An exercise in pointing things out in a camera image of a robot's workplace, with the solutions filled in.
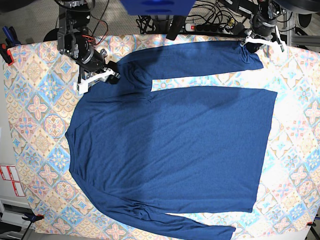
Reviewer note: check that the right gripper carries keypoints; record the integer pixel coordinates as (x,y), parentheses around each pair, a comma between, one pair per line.
(93,62)

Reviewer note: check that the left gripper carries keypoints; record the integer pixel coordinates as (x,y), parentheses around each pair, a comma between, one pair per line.
(261,28)

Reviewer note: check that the blue long-sleeve T-shirt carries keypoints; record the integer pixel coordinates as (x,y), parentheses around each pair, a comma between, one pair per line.
(144,158)

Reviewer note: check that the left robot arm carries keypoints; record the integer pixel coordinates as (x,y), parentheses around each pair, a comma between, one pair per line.
(264,7)

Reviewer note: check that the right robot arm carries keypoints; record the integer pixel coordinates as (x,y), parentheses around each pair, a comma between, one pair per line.
(74,41)

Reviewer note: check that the black power adapter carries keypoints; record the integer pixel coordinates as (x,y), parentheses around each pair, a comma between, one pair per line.
(238,28)

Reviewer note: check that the white power strip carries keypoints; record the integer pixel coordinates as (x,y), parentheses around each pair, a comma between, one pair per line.
(215,28)

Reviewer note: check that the black round stand base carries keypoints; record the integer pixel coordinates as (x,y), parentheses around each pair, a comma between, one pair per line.
(51,35)

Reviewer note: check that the red black clamp top-left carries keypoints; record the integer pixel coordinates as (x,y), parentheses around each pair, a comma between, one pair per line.
(6,54)

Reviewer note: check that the red white labels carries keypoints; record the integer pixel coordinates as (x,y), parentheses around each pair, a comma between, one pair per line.
(9,174)

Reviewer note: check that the blue clamp bottom-left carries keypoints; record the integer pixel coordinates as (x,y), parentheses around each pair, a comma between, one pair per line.
(32,217)

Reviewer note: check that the patterned tile tablecloth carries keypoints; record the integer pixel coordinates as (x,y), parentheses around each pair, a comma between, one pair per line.
(37,91)

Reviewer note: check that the red clamp bottom-right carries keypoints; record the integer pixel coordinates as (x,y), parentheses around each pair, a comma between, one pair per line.
(311,224)

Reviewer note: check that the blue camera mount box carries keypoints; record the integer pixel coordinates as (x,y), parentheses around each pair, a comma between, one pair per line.
(158,7)

